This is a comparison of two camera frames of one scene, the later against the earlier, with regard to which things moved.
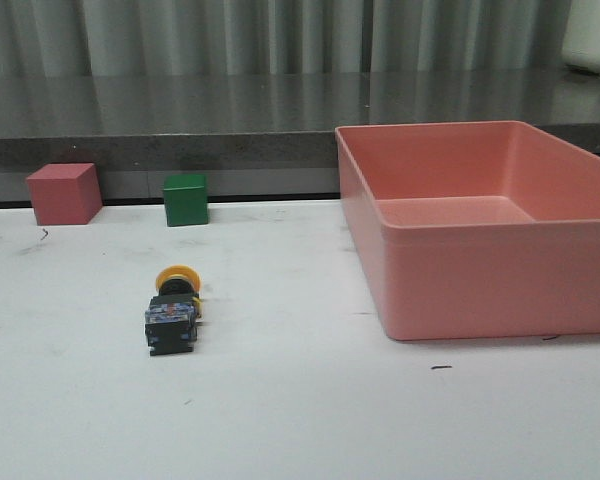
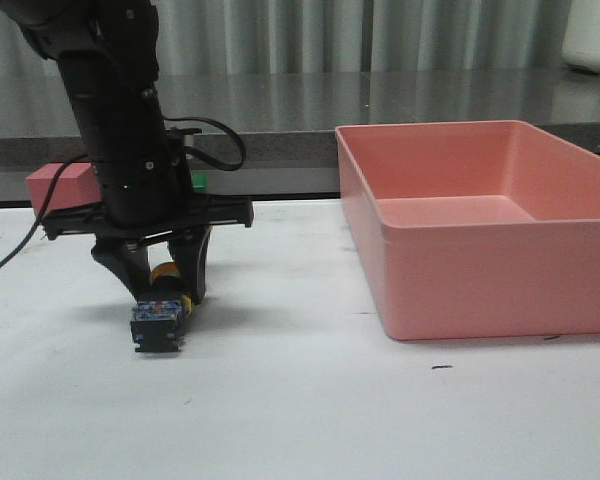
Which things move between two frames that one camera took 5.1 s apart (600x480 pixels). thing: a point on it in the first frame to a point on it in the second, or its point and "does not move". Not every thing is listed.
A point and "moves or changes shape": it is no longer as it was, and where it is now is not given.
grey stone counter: (254, 136) does not move
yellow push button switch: (171, 316) moves or changes shape
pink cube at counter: (65, 193) does not move
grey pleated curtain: (21, 38) does not move
